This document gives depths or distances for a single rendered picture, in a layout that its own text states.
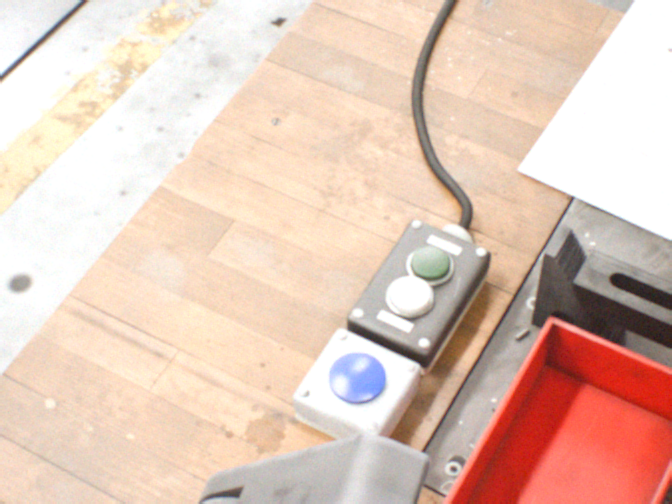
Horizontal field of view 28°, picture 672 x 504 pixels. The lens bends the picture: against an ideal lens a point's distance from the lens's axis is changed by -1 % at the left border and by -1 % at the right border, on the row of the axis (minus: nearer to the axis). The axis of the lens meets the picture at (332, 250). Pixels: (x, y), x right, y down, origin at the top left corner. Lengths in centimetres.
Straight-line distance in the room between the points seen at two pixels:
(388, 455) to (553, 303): 54
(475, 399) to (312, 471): 52
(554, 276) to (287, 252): 22
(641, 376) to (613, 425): 4
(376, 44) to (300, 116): 11
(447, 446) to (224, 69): 157
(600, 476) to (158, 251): 38
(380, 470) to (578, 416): 53
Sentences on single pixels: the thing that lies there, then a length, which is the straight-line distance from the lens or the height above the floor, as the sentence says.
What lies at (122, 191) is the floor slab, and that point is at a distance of 227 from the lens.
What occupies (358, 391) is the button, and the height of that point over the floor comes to 94.
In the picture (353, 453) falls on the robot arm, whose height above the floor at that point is 134.
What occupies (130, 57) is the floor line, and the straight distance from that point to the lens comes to 248.
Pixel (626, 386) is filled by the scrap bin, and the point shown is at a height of 92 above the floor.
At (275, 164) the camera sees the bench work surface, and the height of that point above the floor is 90.
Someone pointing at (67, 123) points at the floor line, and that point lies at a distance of 239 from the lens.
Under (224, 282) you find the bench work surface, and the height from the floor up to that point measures 90.
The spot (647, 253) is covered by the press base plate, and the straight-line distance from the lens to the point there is 105.
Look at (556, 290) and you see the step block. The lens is 95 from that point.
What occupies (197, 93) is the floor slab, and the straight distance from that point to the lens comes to 240.
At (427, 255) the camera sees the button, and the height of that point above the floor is 94.
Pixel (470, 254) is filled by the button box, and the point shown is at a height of 93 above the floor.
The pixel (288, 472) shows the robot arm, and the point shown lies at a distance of 47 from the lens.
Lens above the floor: 173
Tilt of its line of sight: 53 degrees down
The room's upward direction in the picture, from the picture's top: 2 degrees counter-clockwise
